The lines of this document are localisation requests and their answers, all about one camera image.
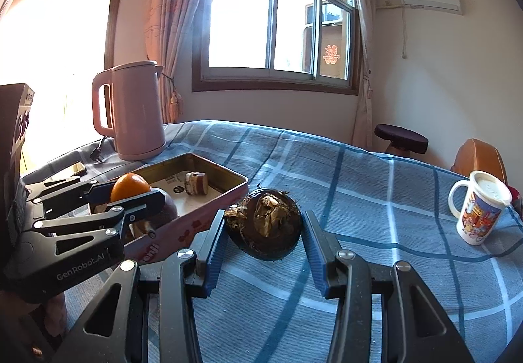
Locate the white printed mug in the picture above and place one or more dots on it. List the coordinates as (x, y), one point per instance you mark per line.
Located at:
(478, 216)

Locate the dark round stool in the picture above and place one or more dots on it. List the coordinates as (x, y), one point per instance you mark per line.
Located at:
(400, 136)

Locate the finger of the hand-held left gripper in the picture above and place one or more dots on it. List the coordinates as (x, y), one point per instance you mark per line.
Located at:
(98, 192)
(139, 203)

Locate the purple passion fruit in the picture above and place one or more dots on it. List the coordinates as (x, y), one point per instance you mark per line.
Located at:
(167, 209)

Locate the black smartphone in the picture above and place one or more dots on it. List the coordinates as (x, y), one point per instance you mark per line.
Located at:
(73, 169)

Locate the pink tin box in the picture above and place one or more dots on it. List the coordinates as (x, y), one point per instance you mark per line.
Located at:
(184, 220)

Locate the cake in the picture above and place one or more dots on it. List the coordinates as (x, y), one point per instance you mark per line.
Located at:
(196, 183)

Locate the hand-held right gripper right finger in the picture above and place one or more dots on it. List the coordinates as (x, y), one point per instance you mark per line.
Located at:
(314, 256)

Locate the pink electric kettle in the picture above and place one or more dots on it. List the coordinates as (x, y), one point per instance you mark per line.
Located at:
(135, 109)

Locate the red paper window decoration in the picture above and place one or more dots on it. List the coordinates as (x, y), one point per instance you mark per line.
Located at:
(331, 54)

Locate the small orange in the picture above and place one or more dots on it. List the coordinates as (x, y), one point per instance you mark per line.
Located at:
(130, 185)

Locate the blue plaid tablecloth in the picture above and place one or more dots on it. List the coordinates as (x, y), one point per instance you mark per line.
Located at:
(367, 191)

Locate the wooden framed window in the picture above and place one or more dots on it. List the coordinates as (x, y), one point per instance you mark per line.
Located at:
(265, 86)

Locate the brown leather sofa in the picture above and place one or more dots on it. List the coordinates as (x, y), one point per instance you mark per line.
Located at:
(478, 154)

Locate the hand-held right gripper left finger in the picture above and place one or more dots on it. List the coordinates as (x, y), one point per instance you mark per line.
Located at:
(214, 261)

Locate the wooden balcony door frame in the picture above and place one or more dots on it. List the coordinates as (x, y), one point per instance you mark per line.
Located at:
(116, 11)

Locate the pink patterned curtain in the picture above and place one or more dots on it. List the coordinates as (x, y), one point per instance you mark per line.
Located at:
(171, 19)

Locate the pale plain curtain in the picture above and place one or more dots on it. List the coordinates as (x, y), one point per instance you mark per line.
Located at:
(363, 109)

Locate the pink floral cloth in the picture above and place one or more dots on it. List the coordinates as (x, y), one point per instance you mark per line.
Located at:
(515, 199)

